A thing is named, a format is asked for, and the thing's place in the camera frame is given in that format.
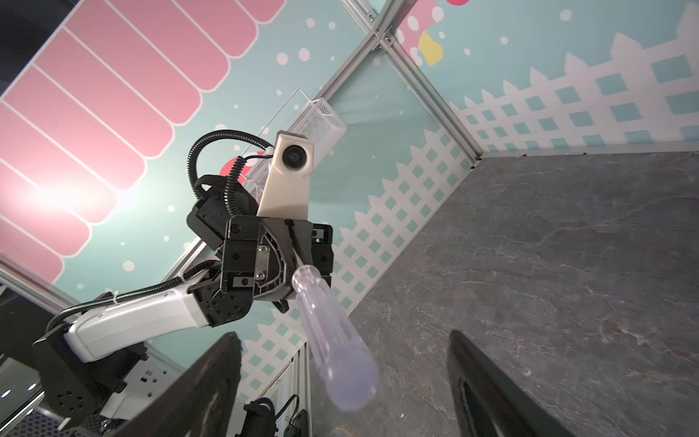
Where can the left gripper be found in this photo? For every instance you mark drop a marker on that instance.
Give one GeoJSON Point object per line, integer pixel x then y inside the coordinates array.
{"type": "Point", "coordinates": [261, 254]}

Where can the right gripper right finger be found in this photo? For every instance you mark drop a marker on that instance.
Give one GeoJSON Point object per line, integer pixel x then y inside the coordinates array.
{"type": "Point", "coordinates": [489, 403]}

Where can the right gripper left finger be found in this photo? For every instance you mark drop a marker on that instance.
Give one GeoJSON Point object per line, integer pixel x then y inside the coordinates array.
{"type": "Point", "coordinates": [200, 402]}

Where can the clear handle screwdriver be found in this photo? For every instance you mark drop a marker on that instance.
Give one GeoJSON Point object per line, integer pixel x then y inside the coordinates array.
{"type": "Point", "coordinates": [342, 359]}

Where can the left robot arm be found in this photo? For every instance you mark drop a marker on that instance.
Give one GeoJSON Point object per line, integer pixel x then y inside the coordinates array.
{"type": "Point", "coordinates": [88, 358]}

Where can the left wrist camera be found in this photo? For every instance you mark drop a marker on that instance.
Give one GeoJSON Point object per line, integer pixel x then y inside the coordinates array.
{"type": "Point", "coordinates": [286, 193]}

